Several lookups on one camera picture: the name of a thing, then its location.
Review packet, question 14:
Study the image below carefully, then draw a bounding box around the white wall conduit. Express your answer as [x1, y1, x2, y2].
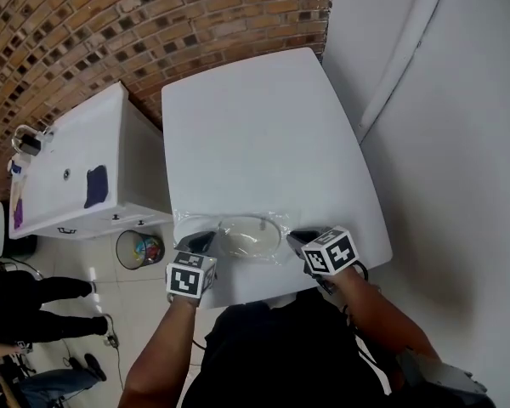
[358, 0, 448, 132]

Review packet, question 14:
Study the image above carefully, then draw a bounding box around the black cable on floor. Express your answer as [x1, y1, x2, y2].
[61, 312, 125, 393]

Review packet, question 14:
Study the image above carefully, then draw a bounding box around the white slipper footwear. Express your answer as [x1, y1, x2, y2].
[173, 214, 222, 248]
[218, 215, 282, 259]

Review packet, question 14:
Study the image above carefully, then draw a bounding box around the person's black shirt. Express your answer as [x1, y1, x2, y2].
[181, 287, 496, 408]

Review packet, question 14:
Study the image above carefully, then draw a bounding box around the dark blue cloth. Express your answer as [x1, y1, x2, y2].
[82, 164, 111, 210]

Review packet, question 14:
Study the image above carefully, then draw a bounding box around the black mesh waste bin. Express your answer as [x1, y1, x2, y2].
[115, 229, 167, 271]

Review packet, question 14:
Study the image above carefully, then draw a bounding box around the purple cloth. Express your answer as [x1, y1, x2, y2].
[12, 197, 25, 231]

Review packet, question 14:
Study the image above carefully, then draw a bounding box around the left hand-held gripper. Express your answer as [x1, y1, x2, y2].
[166, 229, 218, 300]

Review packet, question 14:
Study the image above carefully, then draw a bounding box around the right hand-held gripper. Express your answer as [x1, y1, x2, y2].
[286, 225, 363, 277]

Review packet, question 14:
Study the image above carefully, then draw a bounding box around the person's right forearm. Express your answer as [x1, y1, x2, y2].
[322, 264, 445, 367]

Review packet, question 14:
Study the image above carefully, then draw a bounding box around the black device with cable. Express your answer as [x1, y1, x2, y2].
[11, 124, 55, 157]

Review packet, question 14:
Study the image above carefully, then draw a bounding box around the grey waist pack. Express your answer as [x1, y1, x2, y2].
[395, 348, 489, 396]

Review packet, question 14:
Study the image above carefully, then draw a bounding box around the person's left forearm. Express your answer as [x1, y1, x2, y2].
[117, 294, 199, 408]

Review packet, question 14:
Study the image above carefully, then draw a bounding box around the white sink cabinet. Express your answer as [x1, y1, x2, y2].
[8, 81, 173, 241]

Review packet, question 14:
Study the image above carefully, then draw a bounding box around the clear plastic bag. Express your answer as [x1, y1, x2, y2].
[172, 207, 302, 268]

